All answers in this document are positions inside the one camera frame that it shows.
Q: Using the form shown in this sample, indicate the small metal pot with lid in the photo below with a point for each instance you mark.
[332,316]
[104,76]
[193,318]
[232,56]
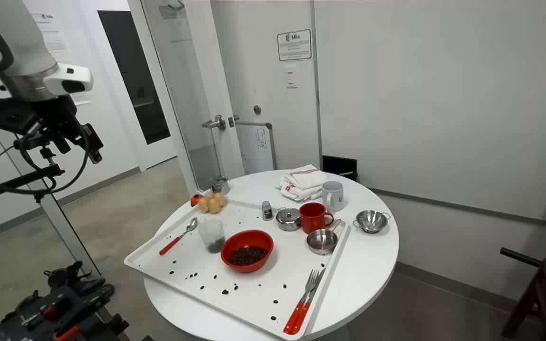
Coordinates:
[288,219]

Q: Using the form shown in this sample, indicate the black clamp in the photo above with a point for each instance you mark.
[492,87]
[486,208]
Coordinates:
[76,283]

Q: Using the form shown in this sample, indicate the small metal colander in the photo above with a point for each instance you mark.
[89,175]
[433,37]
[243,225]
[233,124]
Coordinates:
[371,220]

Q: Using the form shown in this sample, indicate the white door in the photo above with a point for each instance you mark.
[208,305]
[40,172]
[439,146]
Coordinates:
[263,94]

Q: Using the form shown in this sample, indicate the white mug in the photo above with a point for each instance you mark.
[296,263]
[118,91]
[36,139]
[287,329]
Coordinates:
[333,195]

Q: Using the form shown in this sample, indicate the small metal pan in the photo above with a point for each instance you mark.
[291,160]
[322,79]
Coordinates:
[321,241]

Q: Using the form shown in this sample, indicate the framed door sign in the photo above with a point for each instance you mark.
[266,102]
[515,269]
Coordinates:
[294,45]

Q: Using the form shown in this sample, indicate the small metal kettle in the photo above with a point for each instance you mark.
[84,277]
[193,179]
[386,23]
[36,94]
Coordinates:
[220,184]

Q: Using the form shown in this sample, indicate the bunch of tan toy rolls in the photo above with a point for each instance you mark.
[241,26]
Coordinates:
[213,202]

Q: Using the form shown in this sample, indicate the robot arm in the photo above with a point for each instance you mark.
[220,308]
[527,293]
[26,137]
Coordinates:
[26,42]

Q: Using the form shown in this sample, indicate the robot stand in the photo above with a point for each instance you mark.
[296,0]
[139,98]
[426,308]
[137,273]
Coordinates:
[64,317]

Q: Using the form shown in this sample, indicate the small whiteboard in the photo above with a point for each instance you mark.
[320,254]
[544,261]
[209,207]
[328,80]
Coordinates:
[255,148]

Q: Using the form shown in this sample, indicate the dark window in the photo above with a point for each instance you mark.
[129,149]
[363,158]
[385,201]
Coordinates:
[135,76]

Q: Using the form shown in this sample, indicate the paper wall notice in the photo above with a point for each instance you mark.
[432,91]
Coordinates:
[50,31]

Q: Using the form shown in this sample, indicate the small paper notice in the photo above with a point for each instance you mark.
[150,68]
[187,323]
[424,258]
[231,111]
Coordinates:
[292,76]

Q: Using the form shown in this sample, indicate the heap of coffee beans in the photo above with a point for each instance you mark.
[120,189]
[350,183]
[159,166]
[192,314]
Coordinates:
[248,255]

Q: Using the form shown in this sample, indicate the orange toy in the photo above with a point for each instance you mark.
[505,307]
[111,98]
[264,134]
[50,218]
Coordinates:
[195,200]

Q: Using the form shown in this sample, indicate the glass door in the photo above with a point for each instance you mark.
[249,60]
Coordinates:
[183,85]

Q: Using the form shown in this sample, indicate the clear plastic jug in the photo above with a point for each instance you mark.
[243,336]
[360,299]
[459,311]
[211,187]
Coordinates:
[211,232]

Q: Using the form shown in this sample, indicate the red bowl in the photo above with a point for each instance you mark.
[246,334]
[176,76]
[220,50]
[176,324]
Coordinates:
[235,242]

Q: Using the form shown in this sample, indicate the red mug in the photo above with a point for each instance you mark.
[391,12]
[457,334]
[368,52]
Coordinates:
[312,219]

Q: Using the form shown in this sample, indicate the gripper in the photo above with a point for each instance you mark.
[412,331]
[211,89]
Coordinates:
[57,116]

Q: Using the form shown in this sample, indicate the small grey shaker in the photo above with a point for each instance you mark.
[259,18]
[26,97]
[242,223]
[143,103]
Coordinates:
[267,211]

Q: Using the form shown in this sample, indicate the round door lock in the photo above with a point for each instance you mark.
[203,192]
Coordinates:
[257,110]

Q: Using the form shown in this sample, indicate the stack of folded white towels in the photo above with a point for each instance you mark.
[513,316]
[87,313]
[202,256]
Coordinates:
[304,182]

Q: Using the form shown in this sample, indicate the white tray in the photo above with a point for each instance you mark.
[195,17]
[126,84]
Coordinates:
[254,289]

